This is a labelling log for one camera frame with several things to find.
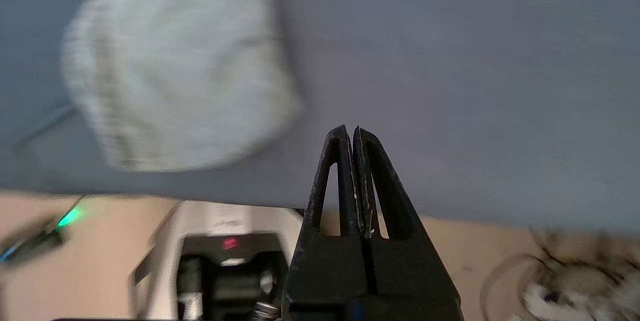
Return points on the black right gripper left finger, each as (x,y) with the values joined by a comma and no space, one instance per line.
(325,271)

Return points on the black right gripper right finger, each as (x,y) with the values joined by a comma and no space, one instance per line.
(405,271)

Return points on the black base part green light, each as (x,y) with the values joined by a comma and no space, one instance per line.
(35,241)

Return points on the light blue denim shorts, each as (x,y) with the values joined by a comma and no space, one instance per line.
(175,71)

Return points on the blue bed sheet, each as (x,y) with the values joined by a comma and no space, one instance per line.
(450,86)

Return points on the black robot torso mount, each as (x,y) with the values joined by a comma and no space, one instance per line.
(230,281)

